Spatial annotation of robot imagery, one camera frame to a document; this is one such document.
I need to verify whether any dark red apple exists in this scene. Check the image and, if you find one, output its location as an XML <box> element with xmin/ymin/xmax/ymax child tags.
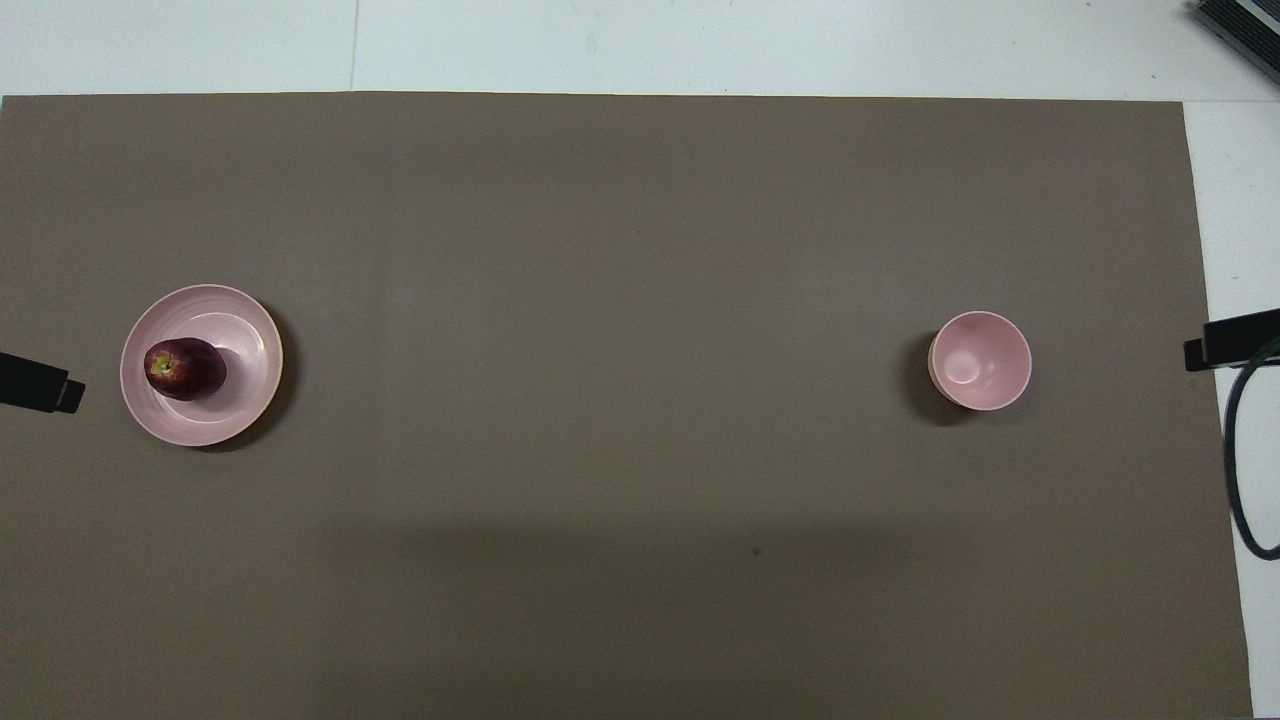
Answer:
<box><xmin>144</xmin><ymin>337</ymin><xmax>228</xmax><ymax>402</ymax></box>

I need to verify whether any pink plate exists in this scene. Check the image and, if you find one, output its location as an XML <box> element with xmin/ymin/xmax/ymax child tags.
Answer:
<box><xmin>120</xmin><ymin>284</ymin><xmax>285</xmax><ymax>448</ymax></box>

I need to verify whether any pink bowl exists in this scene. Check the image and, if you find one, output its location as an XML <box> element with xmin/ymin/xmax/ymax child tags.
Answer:
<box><xmin>927</xmin><ymin>310</ymin><xmax>1033</xmax><ymax>412</ymax></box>

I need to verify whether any black ribbed device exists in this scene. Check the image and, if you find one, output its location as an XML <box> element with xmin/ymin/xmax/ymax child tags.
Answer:
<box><xmin>1190</xmin><ymin>0</ymin><xmax>1280</xmax><ymax>86</ymax></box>

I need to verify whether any brown table mat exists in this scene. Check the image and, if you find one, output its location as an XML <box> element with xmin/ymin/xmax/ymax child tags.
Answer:
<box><xmin>0</xmin><ymin>92</ymin><xmax>1256</xmax><ymax>720</ymax></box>

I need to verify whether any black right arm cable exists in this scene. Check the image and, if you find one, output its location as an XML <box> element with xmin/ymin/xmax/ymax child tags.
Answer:
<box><xmin>1224</xmin><ymin>335</ymin><xmax>1280</xmax><ymax>561</ymax></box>

